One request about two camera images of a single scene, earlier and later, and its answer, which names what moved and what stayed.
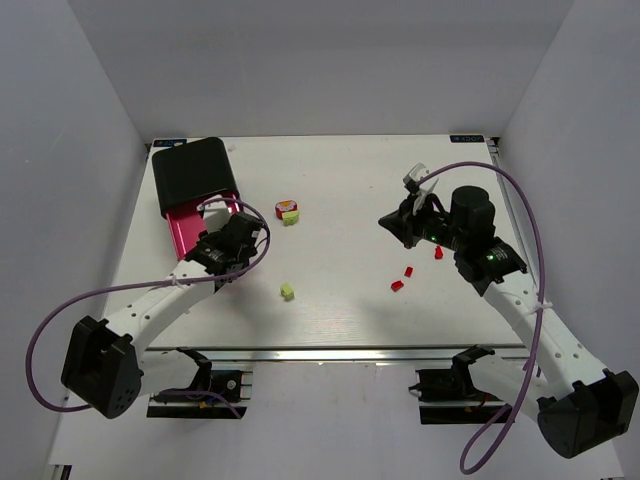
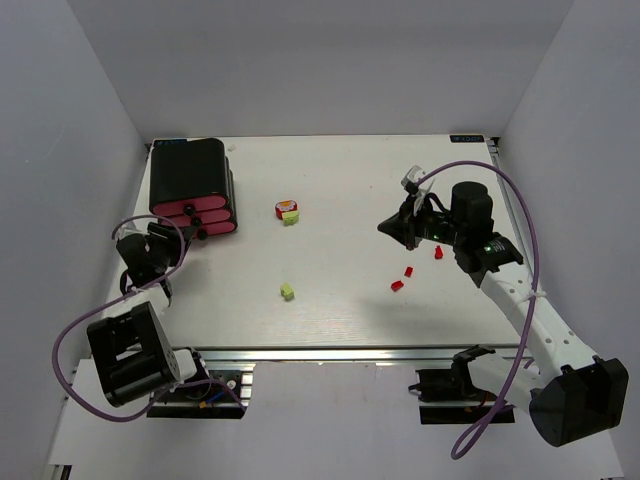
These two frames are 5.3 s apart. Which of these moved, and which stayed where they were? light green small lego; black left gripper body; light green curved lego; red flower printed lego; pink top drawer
Moved: black left gripper body; pink top drawer
Stayed: light green curved lego; red flower printed lego; light green small lego
